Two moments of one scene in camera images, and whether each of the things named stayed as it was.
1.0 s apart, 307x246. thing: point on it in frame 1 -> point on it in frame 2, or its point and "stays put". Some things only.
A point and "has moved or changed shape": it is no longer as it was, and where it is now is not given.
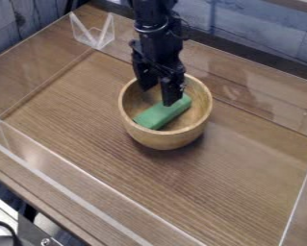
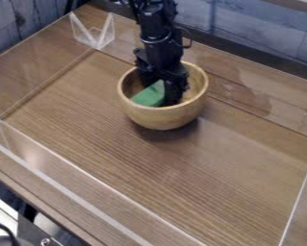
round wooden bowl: x=183 y=131 has moved or changed shape
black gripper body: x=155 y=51 stays put
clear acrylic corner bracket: x=93 y=37 stays put
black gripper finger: x=171 y=87 stays put
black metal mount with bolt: x=31 y=234 stays put
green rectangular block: x=160 y=113 -> x=152 y=96
